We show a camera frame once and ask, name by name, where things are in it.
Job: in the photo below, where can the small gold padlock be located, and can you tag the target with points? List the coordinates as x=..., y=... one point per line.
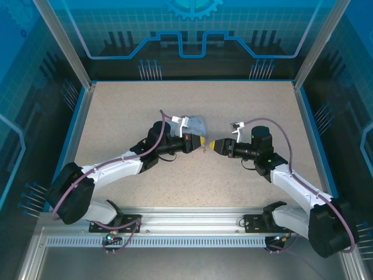
x=204, y=150

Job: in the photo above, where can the pale blue cartoon tin box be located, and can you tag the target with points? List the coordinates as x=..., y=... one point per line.
x=196, y=125

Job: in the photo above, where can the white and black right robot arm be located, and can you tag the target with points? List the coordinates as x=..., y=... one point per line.
x=294, y=186

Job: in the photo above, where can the small connector with green light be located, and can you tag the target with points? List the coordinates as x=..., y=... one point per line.
x=112, y=237
x=281, y=238

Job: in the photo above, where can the blue printed back panel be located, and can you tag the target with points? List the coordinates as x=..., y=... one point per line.
x=189, y=17

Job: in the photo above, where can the blue printed side panel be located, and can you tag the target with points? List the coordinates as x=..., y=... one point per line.
x=23, y=87
x=349, y=102

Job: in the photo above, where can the aluminium mounting rail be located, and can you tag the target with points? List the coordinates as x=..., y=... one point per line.
x=189, y=218

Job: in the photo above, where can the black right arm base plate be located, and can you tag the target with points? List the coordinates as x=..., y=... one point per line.
x=253, y=223

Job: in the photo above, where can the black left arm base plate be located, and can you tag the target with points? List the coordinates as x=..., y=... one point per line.
x=129, y=218

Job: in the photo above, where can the aluminium table side rail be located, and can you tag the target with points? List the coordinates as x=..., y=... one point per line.
x=77, y=134
x=307, y=116

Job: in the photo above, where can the aluminium frame post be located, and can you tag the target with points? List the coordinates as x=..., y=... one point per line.
x=323, y=38
x=64, y=38

